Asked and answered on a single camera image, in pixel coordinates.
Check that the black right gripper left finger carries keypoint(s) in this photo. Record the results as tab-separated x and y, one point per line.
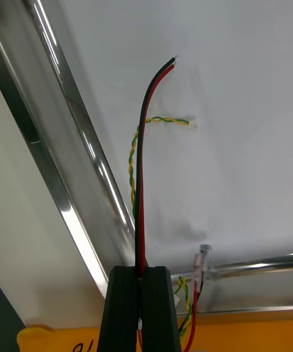
120	312

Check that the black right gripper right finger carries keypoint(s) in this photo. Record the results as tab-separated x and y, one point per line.
158	312

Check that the yellow-orange bin with handwriting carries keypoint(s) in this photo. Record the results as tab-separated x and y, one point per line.
244	333

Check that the steel tray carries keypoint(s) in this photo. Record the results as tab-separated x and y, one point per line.
91	156

